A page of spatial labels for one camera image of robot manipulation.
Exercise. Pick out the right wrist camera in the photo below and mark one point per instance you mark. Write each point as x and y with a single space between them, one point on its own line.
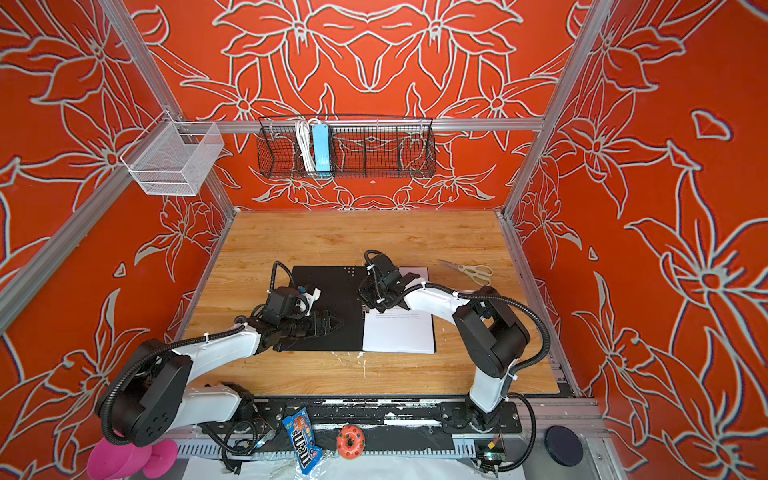
386 276

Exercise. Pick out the pink dumbbell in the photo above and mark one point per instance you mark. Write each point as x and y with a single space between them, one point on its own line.
109 461

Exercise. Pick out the blue white box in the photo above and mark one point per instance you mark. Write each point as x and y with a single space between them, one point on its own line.
321 143

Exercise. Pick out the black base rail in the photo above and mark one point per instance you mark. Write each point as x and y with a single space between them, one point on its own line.
452 415

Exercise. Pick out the red toy wheel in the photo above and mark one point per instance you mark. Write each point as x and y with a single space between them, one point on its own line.
350 442

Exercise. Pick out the paper sheet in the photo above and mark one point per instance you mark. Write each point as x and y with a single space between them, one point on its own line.
398 330

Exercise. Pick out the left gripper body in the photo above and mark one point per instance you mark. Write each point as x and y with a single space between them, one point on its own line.
301 326

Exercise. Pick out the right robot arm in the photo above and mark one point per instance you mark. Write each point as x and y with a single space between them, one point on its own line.
502 336

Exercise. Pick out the blue candy bag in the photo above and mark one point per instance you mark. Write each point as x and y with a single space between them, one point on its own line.
300 432

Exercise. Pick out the clear plastic bin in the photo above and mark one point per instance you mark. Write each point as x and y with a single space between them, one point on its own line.
173 158

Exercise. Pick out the small green circuit board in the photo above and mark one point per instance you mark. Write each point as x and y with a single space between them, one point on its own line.
491 456

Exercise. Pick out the black wire basket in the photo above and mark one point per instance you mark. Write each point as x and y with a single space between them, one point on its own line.
362 147

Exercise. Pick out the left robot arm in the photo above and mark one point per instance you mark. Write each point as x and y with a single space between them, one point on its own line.
152 394

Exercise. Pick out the grey clip folder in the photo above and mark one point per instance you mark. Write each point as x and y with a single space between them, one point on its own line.
339 295

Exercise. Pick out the dark round disc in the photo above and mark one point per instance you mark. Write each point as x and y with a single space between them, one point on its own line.
563 446

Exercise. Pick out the white handled scissors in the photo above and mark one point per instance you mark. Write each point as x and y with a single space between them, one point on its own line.
479 274

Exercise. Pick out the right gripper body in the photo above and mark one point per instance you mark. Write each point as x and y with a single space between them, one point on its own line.
373 294

